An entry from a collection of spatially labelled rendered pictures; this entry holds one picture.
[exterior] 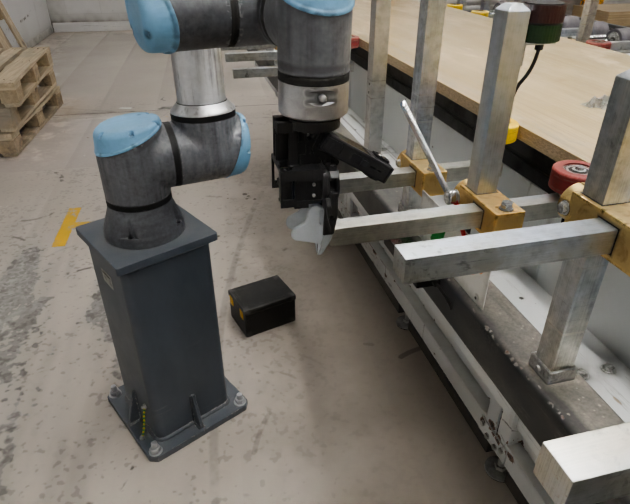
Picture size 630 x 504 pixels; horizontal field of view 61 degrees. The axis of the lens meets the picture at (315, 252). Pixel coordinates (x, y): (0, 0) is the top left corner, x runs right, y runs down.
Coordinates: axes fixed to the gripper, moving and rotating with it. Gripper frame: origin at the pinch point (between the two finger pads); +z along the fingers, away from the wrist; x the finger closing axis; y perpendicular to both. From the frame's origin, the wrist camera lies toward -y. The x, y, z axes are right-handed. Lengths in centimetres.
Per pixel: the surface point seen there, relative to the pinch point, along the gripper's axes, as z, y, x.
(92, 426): 84, 53, -51
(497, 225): -3.2, -25.6, 4.8
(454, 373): 66, -49, -32
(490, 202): -5.0, -26.3, 0.7
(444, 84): -8, -46, -57
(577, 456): -14, -2, 50
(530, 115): -8, -52, -29
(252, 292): 71, 1, -90
